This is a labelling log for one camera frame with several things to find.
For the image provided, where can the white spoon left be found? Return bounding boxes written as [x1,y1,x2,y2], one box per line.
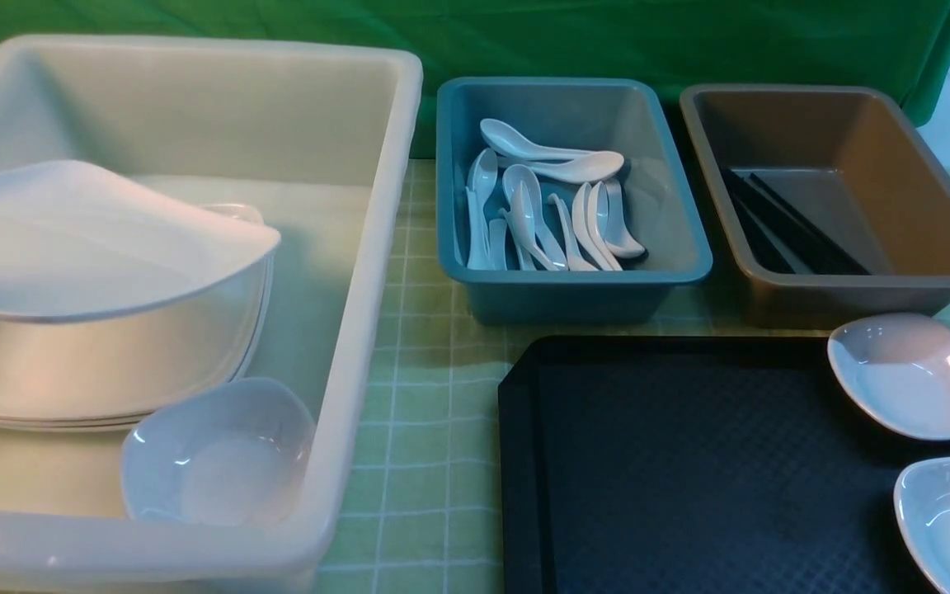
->
[465,148,498,270]

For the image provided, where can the white spoon centre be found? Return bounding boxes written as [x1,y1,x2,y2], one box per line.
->
[504,163,568,271]

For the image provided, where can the white bowl in tub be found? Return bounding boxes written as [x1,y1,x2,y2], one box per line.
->
[120,377,316,527]

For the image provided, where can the white spoon top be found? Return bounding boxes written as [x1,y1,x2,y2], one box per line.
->
[479,118,595,161]

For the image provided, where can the middle white square plate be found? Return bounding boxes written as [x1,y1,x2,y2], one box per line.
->
[0,256,272,428]

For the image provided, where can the black chopsticks in bin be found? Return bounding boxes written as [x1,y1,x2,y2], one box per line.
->
[720,168,870,276]

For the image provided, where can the large white rice plate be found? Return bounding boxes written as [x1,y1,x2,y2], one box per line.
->
[0,159,280,323]

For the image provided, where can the white spoon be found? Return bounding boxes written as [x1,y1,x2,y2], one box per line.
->
[497,151,625,185]
[603,179,647,259]
[504,163,568,271]
[479,118,595,161]
[465,148,498,270]

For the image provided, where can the green backdrop cloth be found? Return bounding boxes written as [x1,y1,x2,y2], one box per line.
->
[0,1,950,158]

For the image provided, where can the bottom white square plate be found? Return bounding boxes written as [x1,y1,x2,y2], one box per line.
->
[0,264,275,433]

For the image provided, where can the black serving tray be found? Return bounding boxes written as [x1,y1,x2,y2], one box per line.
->
[497,336,950,593]

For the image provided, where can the brown plastic bin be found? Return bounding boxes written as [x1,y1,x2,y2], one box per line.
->
[680,84,950,328]

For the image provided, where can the large white plastic tub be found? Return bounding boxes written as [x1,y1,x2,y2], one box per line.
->
[0,35,422,593]

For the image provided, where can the teal plastic bin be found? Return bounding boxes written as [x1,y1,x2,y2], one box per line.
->
[436,78,713,326]

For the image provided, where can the white spoon right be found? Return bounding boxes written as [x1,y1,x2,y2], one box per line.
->
[603,179,647,259]

